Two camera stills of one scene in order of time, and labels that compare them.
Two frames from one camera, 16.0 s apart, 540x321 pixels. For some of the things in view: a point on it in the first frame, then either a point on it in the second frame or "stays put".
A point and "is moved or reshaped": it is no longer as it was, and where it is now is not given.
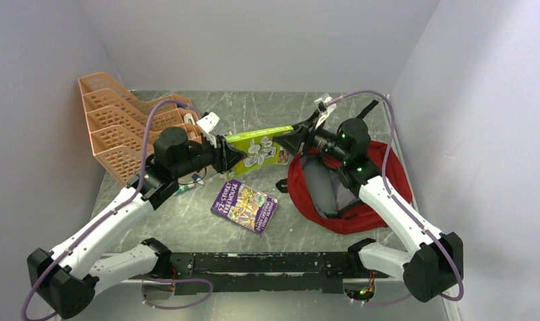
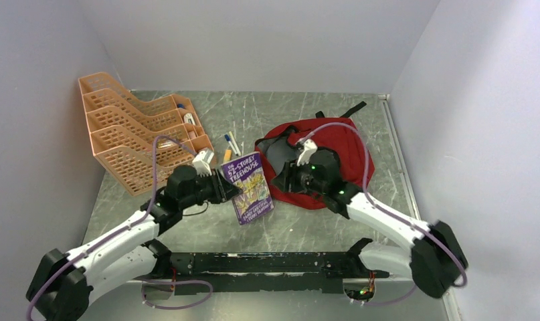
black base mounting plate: (265, 272) stays put
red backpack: (317, 192) is moved or reshaped
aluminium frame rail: (133, 300) stays put
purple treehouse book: (245, 206) is moved or reshaped
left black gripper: (224, 156) to (223, 189)
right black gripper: (294, 140) to (292, 171)
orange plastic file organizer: (118, 122) stays put
